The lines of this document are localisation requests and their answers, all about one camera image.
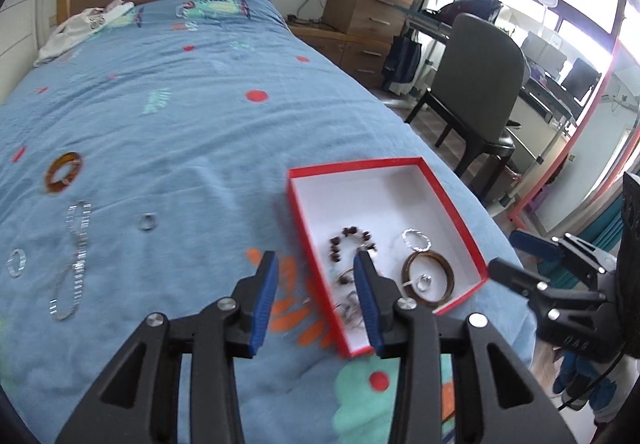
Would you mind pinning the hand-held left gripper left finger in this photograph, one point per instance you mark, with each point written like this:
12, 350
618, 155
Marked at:
265, 299

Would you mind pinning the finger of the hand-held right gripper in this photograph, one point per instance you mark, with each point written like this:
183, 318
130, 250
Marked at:
537, 246
515, 276

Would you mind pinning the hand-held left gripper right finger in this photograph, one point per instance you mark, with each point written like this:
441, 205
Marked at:
367, 304

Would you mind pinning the thin silver bangle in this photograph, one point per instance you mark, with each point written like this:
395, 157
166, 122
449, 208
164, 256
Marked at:
340, 309

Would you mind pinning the large amber bangle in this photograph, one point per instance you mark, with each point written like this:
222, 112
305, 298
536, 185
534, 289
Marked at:
406, 274

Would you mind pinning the red cardboard box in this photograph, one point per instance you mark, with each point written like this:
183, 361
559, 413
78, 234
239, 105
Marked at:
360, 194

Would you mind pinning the blue white patterned cloth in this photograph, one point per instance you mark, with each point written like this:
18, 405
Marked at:
580, 374

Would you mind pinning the red framed mirror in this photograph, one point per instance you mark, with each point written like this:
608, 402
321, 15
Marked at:
565, 143

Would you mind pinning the glass desk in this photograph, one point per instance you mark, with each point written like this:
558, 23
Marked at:
542, 104

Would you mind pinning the black monitor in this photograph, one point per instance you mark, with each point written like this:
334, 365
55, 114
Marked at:
580, 78

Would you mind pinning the grey chair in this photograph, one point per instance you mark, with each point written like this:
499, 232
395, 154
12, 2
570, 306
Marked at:
475, 73

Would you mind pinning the dark hanging bag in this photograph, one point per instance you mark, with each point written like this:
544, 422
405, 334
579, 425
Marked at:
402, 61

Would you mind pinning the small amber bangle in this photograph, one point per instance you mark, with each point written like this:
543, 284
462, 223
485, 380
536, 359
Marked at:
50, 181

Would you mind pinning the low wooden nightstand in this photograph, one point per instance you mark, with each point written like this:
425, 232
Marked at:
350, 56

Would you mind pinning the black backpack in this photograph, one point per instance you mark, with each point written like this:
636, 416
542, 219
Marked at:
472, 6

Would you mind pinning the wooden drawer cabinet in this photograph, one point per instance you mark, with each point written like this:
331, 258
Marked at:
365, 8

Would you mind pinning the white garment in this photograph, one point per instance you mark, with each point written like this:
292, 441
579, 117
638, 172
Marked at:
65, 36

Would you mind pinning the white wardrobe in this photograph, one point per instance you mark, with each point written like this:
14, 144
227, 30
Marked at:
17, 33

